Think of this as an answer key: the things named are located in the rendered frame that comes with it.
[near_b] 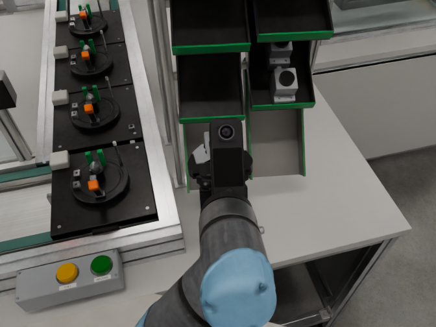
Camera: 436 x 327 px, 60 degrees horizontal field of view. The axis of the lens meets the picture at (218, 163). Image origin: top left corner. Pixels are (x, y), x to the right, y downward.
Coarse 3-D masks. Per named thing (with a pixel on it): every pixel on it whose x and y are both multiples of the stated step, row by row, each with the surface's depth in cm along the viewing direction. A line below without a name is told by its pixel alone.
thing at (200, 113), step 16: (176, 64) 76; (192, 64) 80; (208, 64) 80; (224, 64) 80; (240, 64) 76; (192, 80) 79; (208, 80) 79; (224, 80) 79; (240, 80) 77; (192, 96) 78; (208, 96) 78; (224, 96) 78; (240, 96) 78; (192, 112) 77; (208, 112) 77; (224, 112) 77; (240, 112) 77
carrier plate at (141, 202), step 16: (128, 144) 102; (144, 144) 104; (80, 160) 99; (128, 160) 99; (144, 160) 99; (64, 176) 95; (144, 176) 95; (64, 192) 92; (128, 192) 92; (144, 192) 92; (64, 208) 89; (80, 208) 89; (96, 208) 89; (112, 208) 89; (128, 208) 89; (144, 208) 89; (64, 224) 86; (80, 224) 86; (96, 224) 86; (112, 224) 87
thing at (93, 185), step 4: (92, 176) 83; (96, 176) 83; (92, 180) 81; (96, 180) 82; (88, 184) 81; (92, 184) 81; (96, 184) 81; (92, 188) 81; (96, 188) 81; (100, 188) 86; (96, 192) 85; (100, 192) 86
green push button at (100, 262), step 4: (100, 256) 81; (104, 256) 81; (96, 260) 80; (100, 260) 80; (104, 260) 80; (108, 260) 80; (92, 264) 80; (96, 264) 80; (100, 264) 80; (104, 264) 80; (108, 264) 80; (92, 268) 79; (96, 268) 79; (100, 268) 79; (104, 268) 79; (108, 268) 80; (96, 272) 79; (100, 272) 79; (104, 272) 80
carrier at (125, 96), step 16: (64, 96) 112; (80, 96) 115; (96, 96) 109; (112, 96) 110; (128, 96) 115; (64, 112) 111; (80, 112) 108; (96, 112) 107; (112, 112) 108; (128, 112) 111; (64, 128) 106; (80, 128) 105; (96, 128) 104; (112, 128) 106; (64, 144) 102; (80, 144) 102; (96, 144) 102; (112, 144) 103
